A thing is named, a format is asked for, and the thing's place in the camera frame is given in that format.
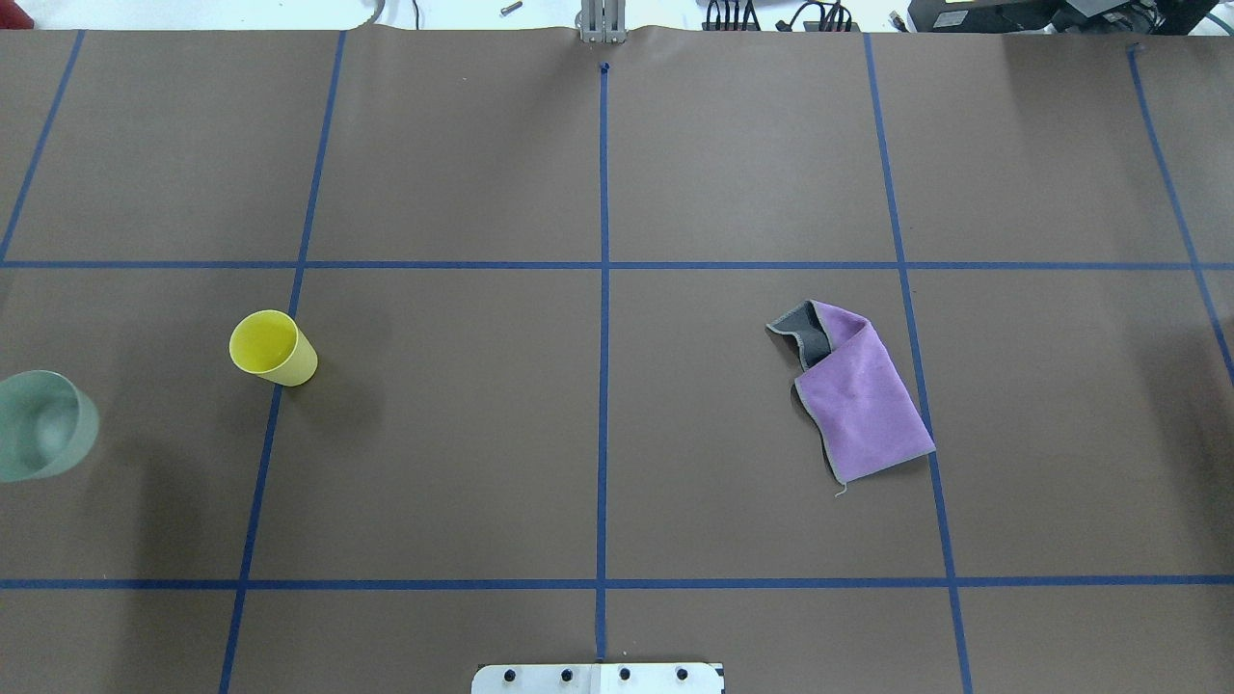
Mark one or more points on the green bowl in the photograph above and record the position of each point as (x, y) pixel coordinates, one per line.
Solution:
(48, 425)

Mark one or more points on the purple grey cloth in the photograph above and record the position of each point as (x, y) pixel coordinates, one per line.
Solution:
(852, 390)

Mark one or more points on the yellow plastic cup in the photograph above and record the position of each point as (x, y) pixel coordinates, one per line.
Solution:
(269, 345)

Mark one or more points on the aluminium frame post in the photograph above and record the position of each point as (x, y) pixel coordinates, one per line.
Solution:
(602, 21)

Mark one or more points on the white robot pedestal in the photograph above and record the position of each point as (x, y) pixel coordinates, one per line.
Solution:
(650, 677)

